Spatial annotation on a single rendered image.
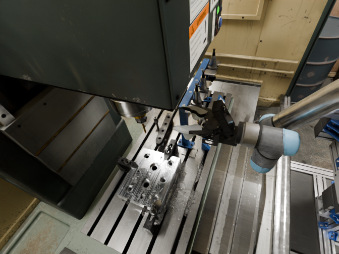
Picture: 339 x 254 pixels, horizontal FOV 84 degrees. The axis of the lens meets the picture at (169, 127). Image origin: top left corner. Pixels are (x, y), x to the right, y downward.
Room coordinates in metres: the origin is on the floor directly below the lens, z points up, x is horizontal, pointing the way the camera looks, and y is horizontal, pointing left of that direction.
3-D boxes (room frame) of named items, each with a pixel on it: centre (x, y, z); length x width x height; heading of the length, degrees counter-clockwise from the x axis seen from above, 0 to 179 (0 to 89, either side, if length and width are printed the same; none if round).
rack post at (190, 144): (0.68, -0.08, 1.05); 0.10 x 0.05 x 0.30; 60
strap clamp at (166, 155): (0.60, 0.02, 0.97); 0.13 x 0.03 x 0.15; 150
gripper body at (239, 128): (0.37, -0.16, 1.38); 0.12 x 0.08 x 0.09; 63
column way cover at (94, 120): (0.72, 0.49, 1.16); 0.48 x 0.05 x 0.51; 150
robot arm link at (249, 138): (0.34, -0.24, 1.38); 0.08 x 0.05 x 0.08; 153
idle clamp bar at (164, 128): (0.80, 0.03, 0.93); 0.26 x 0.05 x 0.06; 155
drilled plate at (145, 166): (0.47, 0.14, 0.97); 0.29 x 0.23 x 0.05; 150
